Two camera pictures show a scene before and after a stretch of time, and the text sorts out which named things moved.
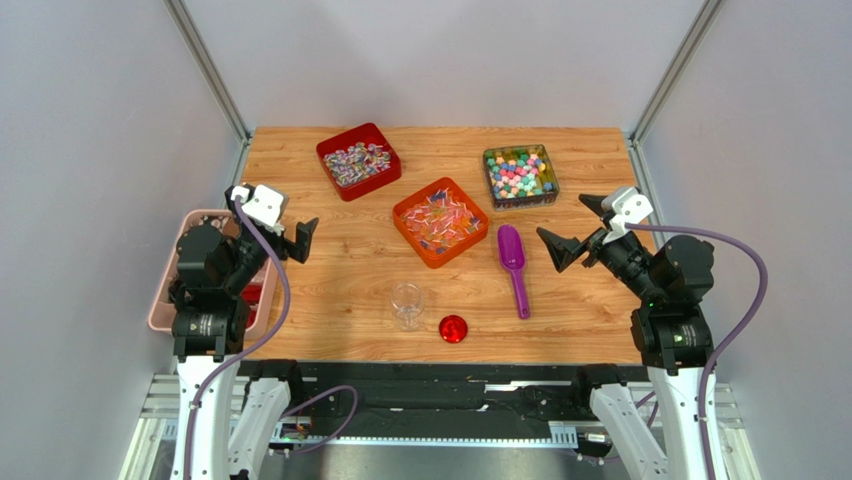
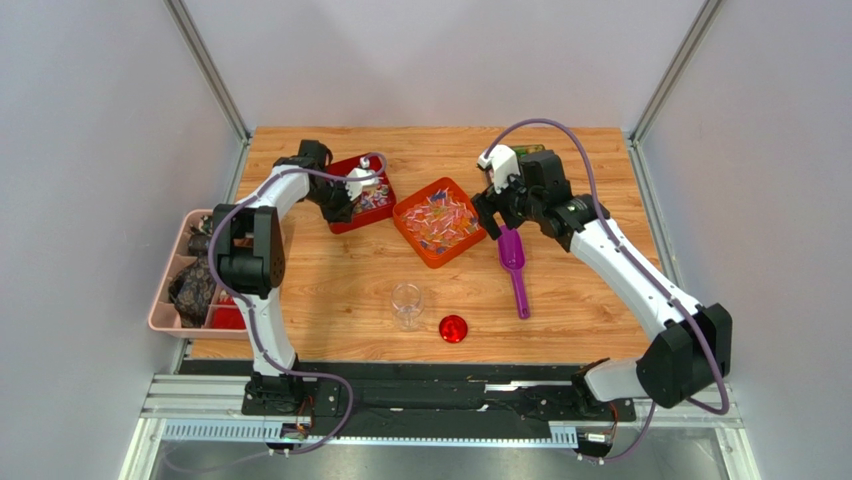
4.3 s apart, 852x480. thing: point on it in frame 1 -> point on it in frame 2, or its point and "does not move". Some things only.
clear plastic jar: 407,302 does not move
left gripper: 284,247 -> 343,214
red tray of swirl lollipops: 360,161 -> 376,202
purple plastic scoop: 511,247 does not move
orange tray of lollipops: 440,221 does not move
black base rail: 436,399 does not move
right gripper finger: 562,250 -> 486,212
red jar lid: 453,329 does not move
